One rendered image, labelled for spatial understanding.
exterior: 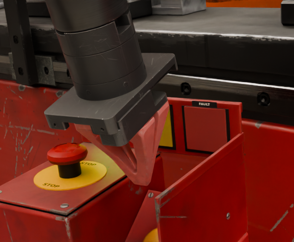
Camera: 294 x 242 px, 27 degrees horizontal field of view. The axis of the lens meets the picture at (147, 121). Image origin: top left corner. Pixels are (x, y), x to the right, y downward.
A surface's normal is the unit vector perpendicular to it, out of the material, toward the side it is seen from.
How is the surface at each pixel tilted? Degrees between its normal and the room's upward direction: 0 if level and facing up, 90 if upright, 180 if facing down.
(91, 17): 101
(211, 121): 90
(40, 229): 90
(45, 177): 0
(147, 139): 110
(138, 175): 115
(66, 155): 33
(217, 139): 90
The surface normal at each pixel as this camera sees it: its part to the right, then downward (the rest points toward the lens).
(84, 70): -0.38, 0.54
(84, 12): 0.06, 0.48
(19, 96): -0.69, 0.28
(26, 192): -0.10, -0.95
